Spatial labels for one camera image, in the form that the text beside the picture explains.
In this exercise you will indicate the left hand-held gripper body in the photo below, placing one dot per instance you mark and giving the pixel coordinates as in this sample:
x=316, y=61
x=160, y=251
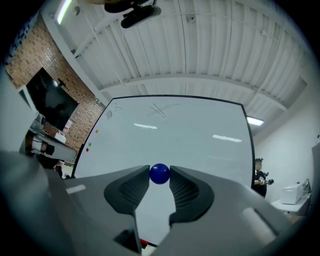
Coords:
x=58, y=150

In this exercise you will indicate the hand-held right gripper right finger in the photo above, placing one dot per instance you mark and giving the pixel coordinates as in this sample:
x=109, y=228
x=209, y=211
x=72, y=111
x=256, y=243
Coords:
x=215, y=220

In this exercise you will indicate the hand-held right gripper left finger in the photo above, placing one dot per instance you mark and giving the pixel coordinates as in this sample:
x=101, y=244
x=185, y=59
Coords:
x=95, y=200

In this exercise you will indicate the round blue magnet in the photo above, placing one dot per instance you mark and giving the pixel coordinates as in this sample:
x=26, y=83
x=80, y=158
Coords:
x=159, y=174

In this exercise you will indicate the black-framed whiteboard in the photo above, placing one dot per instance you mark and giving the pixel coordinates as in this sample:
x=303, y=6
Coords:
x=175, y=140

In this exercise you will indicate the red object under whiteboard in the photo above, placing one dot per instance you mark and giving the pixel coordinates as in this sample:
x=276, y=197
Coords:
x=144, y=243

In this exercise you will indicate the small white box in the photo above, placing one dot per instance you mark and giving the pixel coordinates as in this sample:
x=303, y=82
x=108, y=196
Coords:
x=60, y=138

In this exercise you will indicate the black webcam on screen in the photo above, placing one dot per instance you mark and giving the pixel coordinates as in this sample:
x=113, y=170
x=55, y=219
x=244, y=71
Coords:
x=61, y=82

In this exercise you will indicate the white side table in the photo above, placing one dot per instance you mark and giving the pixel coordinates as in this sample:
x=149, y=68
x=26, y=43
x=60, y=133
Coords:
x=292, y=207

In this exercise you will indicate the white box appliance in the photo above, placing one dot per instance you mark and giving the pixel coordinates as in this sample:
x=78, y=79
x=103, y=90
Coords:
x=291, y=193

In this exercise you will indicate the long ceiling light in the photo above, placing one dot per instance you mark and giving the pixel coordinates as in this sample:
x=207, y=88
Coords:
x=255, y=121

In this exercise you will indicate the round ceiling sensor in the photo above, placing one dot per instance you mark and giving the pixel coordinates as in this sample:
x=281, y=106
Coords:
x=192, y=18

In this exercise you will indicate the black wall screen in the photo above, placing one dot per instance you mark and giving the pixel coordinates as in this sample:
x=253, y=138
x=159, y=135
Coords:
x=50, y=100

